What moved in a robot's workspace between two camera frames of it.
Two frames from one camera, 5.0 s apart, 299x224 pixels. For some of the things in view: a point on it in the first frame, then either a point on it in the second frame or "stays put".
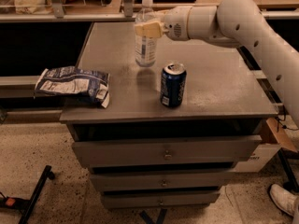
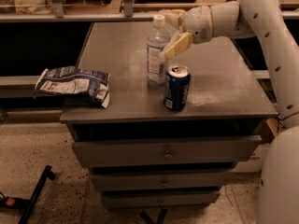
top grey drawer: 162,151 stays put
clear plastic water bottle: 146,47 to 157,42
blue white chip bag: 75,82 stays put
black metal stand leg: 26,205 stays put
